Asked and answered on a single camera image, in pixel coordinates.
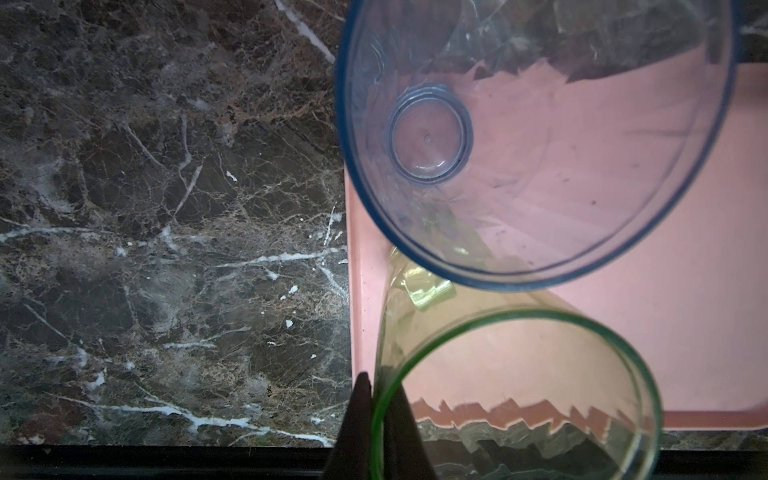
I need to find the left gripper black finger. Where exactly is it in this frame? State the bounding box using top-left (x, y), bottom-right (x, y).
top-left (322, 372), bottom-right (437, 479)

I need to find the tall light green tumbler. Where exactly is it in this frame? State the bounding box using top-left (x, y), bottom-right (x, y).
top-left (370, 250), bottom-right (663, 479)

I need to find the tall blue-grey clear tumbler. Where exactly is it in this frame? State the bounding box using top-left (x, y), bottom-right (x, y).
top-left (336, 1), bottom-right (740, 291)

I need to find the pink plastic tray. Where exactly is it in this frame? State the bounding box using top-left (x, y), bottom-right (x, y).
top-left (344, 62), bottom-right (768, 431)

